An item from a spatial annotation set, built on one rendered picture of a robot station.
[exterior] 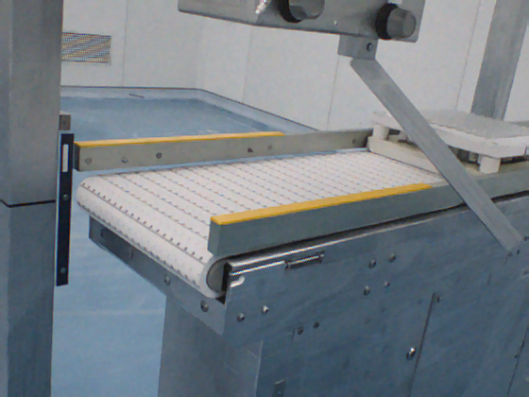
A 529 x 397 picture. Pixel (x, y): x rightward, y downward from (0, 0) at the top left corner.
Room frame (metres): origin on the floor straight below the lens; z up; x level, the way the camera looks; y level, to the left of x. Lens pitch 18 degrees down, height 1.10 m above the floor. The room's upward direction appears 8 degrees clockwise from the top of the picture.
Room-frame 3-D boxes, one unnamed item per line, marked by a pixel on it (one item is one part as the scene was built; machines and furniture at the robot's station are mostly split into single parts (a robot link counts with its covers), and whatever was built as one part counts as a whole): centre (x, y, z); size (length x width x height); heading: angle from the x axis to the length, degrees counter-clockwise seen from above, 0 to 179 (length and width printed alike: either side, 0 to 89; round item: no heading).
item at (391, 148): (1.10, -0.33, 0.88); 0.24 x 0.24 x 0.02; 45
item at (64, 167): (0.72, 0.25, 0.82); 0.02 x 0.01 x 0.20; 135
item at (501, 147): (1.10, -0.33, 0.93); 0.25 x 0.24 x 0.02; 45
